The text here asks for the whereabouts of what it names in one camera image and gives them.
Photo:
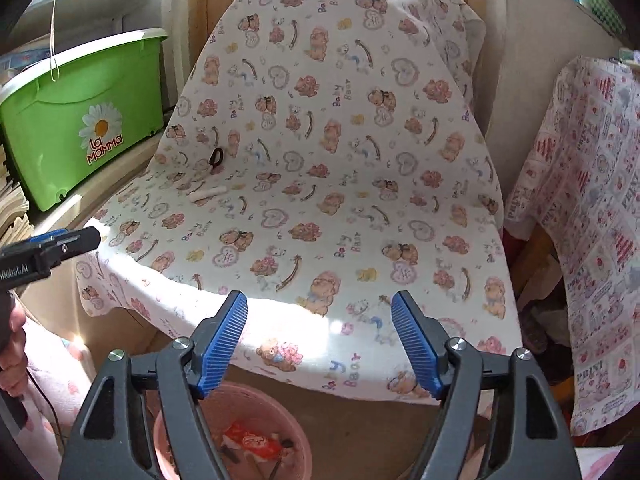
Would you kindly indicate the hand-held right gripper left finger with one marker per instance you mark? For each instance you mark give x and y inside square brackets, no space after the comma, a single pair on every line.
[225,340]

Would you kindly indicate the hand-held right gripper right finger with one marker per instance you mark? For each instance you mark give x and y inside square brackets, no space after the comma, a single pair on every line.
[415,340]

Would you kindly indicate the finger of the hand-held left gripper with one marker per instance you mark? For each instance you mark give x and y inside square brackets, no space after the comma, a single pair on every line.
[50,235]
[75,244]

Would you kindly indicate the pink plastic basket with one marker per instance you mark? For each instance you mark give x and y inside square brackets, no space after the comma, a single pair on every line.
[280,410]

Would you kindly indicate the red snack wrapper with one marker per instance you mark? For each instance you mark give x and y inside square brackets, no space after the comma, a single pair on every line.
[252,442]

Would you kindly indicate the white paper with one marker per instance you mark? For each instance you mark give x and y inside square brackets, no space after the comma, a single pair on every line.
[207,194]

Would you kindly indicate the person's left hand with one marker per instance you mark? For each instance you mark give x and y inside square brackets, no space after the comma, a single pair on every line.
[15,360]

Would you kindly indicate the stack of books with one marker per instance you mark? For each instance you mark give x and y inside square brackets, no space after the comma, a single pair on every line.
[12,205]

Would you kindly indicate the pink white fabric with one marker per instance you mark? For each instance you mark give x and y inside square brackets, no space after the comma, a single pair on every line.
[55,360]

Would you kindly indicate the brown cardboard box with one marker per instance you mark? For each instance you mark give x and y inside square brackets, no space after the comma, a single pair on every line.
[350,425]

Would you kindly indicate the green plastic storage box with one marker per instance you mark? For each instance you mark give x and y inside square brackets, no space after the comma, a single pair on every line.
[50,125]

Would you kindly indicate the bear print blanket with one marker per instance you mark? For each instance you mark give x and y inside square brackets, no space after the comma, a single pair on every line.
[325,160]

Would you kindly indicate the pink print cloth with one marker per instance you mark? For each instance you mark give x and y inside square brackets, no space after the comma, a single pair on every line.
[590,210]

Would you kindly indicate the white shelf unit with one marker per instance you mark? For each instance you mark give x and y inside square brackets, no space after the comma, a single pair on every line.
[110,0]

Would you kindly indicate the wooden panel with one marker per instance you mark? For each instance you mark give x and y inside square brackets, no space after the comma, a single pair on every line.
[210,0]

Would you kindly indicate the white board panel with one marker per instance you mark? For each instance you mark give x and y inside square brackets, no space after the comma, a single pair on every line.
[530,60]

